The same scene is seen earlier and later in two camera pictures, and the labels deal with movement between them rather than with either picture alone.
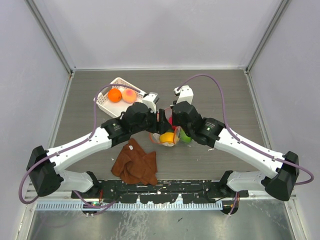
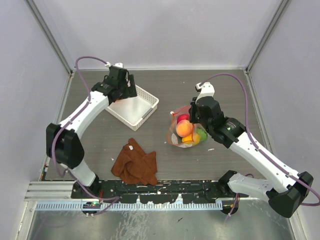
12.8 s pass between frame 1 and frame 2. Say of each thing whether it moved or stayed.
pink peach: moved
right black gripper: moved
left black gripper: moved
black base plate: stayed
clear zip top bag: moved
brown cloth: stayed
